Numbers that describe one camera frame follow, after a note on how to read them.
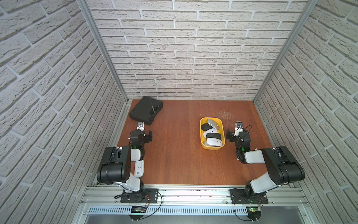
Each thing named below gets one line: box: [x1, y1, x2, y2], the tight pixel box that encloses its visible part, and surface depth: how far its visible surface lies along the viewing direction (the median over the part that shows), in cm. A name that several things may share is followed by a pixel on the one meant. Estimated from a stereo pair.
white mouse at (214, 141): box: [206, 137, 223, 147], surface depth 92 cm
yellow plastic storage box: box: [199, 117, 226, 150], surface depth 99 cm
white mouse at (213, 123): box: [207, 118, 220, 131], surface depth 102 cm
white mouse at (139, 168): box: [134, 159, 145, 178], surface depth 83 cm
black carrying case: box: [129, 96, 164, 126], surface depth 109 cm
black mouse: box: [200, 122, 214, 132], surface depth 102 cm
